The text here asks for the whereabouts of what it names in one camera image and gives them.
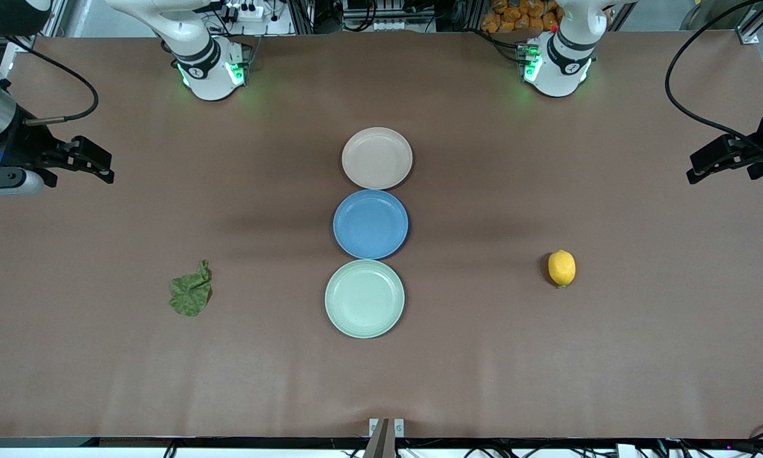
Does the beige round plate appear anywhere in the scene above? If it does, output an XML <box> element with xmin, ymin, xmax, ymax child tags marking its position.
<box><xmin>341</xmin><ymin>127</ymin><xmax>414</xmax><ymax>191</ymax></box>

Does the white power strip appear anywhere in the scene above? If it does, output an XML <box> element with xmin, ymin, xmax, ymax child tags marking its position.
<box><xmin>224</xmin><ymin>2</ymin><xmax>269</xmax><ymax>21</ymax></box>

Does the yellow lemon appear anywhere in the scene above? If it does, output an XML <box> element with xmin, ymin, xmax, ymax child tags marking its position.
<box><xmin>547</xmin><ymin>249</ymin><xmax>577</xmax><ymax>288</ymax></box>

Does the green lettuce leaf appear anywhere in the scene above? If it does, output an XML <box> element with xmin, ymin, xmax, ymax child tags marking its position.
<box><xmin>169</xmin><ymin>259</ymin><xmax>214</xmax><ymax>317</ymax></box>

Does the blue round plate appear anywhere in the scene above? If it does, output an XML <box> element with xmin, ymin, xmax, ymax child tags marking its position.
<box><xmin>332</xmin><ymin>189</ymin><xmax>410</xmax><ymax>261</ymax></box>

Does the bag of orange items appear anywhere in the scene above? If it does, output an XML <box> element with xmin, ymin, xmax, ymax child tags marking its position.
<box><xmin>481</xmin><ymin>0</ymin><xmax>563</xmax><ymax>34</ymax></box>

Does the pale green round plate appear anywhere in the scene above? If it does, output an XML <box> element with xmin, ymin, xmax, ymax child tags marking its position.
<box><xmin>325</xmin><ymin>259</ymin><xmax>405</xmax><ymax>339</ymax></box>

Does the white equipment box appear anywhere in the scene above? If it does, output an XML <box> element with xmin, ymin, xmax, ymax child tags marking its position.
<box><xmin>342</xmin><ymin>0</ymin><xmax>434</xmax><ymax>32</ymax></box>

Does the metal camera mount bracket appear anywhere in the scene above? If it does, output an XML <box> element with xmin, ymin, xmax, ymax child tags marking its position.
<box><xmin>362</xmin><ymin>417</ymin><xmax>405</xmax><ymax>458</ymax></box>

